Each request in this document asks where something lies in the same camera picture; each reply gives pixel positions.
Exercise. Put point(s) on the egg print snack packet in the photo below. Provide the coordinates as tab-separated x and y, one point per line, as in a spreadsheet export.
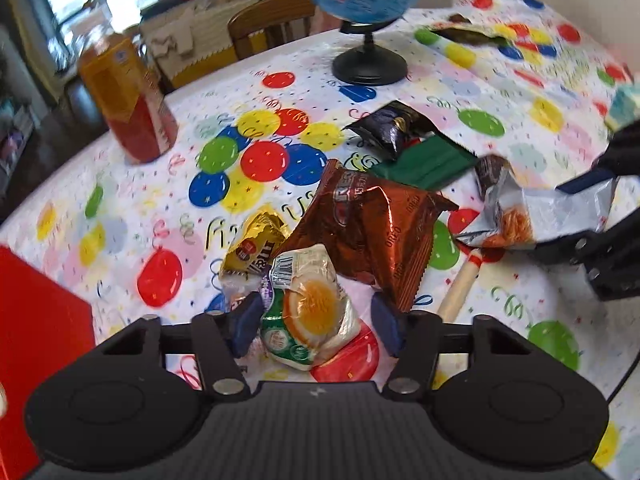
310	305

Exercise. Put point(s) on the wooden chair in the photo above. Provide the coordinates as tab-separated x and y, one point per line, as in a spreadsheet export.
270	12

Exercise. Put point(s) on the silver snack packet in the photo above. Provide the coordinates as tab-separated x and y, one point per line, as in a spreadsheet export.
545	210

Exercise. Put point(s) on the dark brown wrapper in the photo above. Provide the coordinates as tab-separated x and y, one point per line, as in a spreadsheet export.
465	35

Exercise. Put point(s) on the balloon print tablecloth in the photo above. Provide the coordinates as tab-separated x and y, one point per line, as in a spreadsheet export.
500	90

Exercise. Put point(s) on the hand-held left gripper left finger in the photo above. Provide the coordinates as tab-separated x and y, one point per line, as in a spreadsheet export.
245	325

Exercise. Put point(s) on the orange juice bottle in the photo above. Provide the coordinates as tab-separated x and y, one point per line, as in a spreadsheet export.
130	105

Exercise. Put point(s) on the sofa with cream cover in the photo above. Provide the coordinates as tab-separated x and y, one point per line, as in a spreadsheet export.
200	30

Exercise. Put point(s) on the green flat packet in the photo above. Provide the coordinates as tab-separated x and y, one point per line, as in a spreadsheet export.
430	162

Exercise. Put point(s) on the toy storage shelf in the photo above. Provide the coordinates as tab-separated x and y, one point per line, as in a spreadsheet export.
15	140

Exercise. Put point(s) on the light blue tissue pack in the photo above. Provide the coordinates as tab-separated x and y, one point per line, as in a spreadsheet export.
625	105

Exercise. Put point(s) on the brown foil cookie packet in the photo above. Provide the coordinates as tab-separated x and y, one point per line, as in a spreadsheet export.
370	220

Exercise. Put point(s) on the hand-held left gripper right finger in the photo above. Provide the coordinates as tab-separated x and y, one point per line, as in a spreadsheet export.
387	325

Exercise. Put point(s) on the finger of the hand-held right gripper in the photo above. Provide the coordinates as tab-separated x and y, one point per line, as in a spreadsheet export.
585	182
575	249

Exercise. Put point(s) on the red cardboard box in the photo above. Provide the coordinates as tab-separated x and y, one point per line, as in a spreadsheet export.
35	335

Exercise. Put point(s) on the yellow snack packet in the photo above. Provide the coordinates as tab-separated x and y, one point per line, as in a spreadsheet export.
250	252

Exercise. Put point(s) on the wooden pencil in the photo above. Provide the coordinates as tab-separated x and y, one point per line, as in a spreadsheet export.
460	285

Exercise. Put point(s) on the black snack packet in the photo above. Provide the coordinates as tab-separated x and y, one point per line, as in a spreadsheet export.
385	127

